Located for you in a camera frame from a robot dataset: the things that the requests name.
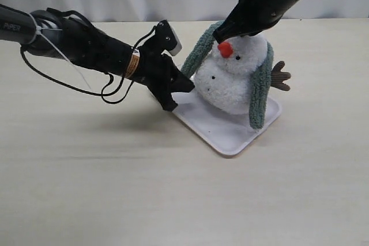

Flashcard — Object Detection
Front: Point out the white rectangular plastic tray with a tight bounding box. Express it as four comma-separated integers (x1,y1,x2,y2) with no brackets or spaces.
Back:
172,90,283,157

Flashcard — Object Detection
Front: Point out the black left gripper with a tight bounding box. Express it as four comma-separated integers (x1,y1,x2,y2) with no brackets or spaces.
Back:
123,44,195,112

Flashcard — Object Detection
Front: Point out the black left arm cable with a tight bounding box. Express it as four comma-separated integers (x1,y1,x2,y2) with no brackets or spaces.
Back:
20,9,158,105

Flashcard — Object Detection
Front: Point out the white plush snowman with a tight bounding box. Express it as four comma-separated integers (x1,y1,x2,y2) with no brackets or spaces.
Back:
194,35,291,115

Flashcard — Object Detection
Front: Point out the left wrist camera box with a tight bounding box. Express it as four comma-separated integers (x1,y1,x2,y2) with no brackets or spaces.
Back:
144,20,182,56

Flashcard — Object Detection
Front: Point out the green knitted scarf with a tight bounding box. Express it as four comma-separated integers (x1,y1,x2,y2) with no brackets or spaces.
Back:
181,21,271,130

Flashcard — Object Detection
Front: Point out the white zip tie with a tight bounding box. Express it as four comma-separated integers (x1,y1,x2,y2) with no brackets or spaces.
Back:
28,13,92,93

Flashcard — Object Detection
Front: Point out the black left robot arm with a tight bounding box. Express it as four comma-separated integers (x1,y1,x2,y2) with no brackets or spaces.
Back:
1,5,194,112

